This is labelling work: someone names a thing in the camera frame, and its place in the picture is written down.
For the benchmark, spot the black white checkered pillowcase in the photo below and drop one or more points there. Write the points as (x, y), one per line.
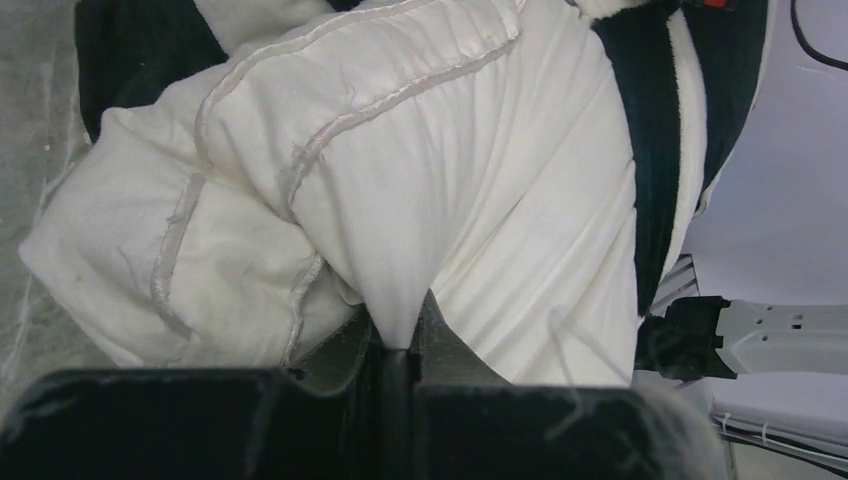
(129, 52)

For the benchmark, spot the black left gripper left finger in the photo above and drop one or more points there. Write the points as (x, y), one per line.
(307, 421)

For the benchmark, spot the white pillow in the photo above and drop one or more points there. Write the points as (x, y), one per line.
(473, 150)

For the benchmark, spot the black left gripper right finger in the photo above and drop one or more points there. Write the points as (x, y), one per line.
(470, 423)

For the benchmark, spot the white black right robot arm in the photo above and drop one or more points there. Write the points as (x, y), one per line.
(712, 337)

